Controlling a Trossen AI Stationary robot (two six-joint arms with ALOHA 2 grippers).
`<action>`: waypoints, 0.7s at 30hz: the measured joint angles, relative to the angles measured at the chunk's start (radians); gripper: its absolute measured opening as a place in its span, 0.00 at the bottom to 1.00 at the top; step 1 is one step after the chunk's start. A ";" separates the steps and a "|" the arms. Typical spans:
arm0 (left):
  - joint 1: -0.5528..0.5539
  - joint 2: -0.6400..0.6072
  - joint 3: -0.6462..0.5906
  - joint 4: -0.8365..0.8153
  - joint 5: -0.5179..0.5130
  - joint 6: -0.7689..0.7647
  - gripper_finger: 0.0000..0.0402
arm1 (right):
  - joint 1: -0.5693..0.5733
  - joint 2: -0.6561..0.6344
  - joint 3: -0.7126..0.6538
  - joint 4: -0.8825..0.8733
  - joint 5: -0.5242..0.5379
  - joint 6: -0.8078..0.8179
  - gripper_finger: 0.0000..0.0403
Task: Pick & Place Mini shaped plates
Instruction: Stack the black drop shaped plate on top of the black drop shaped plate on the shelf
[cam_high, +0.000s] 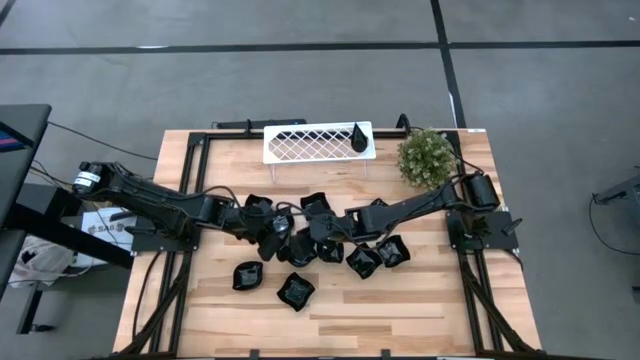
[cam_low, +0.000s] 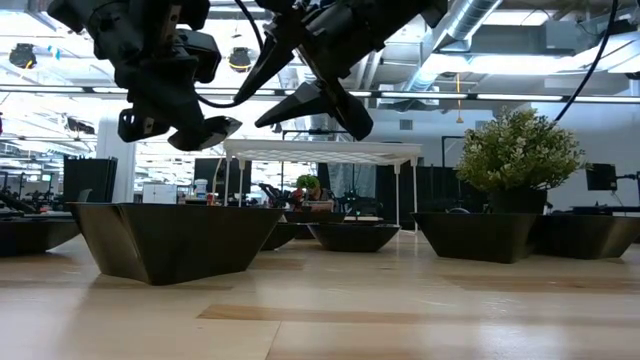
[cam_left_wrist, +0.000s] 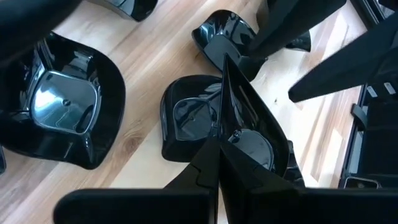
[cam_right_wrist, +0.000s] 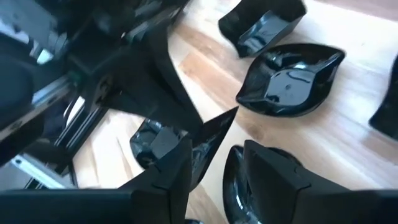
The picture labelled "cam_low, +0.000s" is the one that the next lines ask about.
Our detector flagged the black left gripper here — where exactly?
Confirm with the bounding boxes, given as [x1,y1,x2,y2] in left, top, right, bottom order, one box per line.
[47,0,244,152]

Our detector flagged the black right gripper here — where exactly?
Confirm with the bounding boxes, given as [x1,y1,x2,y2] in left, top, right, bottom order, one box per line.
[233,0,449,141]

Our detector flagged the black square mini plate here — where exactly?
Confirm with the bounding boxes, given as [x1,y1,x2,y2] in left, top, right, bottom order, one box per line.
[67,202,285,287]
[410,212,540,265]
[282,210,347,226]
[529,213,640,261]

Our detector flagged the small black monitor on arm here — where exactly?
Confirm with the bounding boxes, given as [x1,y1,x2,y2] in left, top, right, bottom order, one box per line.
[585,163,618,193]

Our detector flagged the white cabinet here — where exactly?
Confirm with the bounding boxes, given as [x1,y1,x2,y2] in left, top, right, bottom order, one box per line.
[141,182,179,206]

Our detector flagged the small plant in red pot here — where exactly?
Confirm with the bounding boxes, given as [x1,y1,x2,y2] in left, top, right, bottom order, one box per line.
[294,173,322,201]

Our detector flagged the person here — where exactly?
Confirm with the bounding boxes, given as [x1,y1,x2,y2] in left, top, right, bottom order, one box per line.
[299,185,337,212]

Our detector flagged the black partition panel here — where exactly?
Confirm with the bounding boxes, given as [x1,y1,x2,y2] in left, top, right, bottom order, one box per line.
[62,156,119,204]

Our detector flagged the small robot with green light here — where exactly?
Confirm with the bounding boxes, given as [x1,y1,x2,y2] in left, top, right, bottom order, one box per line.
[343,188,384,220]

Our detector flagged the black curtain partition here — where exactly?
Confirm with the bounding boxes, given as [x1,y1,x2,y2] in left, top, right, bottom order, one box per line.
[374,163,489,217]

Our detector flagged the long ceiling light strip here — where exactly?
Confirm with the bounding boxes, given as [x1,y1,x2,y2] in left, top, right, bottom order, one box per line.
[0,85,640,104]

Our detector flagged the green artificial potted plant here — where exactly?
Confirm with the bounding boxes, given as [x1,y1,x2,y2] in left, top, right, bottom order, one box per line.
[454,107,589,216]

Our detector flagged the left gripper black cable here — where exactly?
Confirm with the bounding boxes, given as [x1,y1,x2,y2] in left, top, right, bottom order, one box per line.
[195,0,266,110]

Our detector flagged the black hanging ceiling camera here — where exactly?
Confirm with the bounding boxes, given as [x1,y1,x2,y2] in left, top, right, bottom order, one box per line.
[228,46,253,75]
[8,42,39,71]

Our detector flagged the white wire rack shelf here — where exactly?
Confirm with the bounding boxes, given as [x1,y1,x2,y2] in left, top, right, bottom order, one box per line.
[222,138,424,235]

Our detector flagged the yellow hanging cord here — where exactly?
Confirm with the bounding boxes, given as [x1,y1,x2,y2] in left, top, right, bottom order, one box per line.
[453,72,465,125]

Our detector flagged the silver ventilation duct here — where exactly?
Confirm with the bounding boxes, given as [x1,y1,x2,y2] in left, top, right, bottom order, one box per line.
[399,0,505,96]

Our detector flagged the right arm black supply cable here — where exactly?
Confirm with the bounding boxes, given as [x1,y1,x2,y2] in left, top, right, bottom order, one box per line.
[552,0,621,124]

